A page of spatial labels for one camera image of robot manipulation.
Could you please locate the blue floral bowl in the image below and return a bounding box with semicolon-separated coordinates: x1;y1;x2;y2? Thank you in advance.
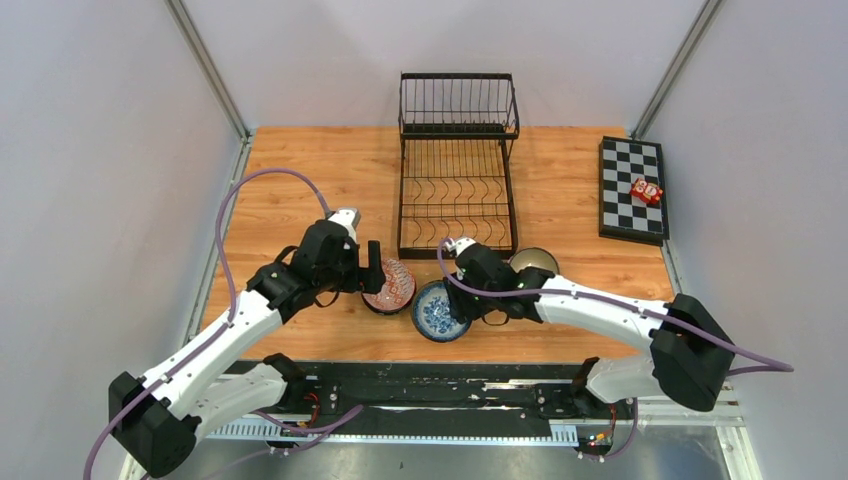
411;280;471;343

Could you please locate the black wire dish rack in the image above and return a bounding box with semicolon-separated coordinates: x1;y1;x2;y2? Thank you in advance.
397;72;520;260

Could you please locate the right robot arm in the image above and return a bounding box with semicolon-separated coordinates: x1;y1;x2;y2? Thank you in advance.
439;237;735;418

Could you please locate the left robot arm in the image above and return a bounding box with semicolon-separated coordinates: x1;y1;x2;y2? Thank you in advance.
106;210;385;479

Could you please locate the red patterned bowl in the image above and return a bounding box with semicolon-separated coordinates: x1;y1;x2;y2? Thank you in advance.
362;258;417;315

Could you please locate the white orange bowl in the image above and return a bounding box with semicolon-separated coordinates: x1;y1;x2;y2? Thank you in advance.
508;247;560;275

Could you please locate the black white checkerboard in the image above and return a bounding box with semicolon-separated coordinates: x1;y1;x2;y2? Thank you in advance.
598;136;670;246

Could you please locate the small red toy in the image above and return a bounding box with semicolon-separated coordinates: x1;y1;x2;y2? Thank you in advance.
630;177;664;206

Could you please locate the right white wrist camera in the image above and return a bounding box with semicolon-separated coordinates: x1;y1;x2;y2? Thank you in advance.
441;236;476;258

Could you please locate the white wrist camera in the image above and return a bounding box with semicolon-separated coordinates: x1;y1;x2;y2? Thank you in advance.
328;207;361;244
441;236;476;258

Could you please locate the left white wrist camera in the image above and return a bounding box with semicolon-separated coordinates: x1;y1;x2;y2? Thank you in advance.
328;207;361;244

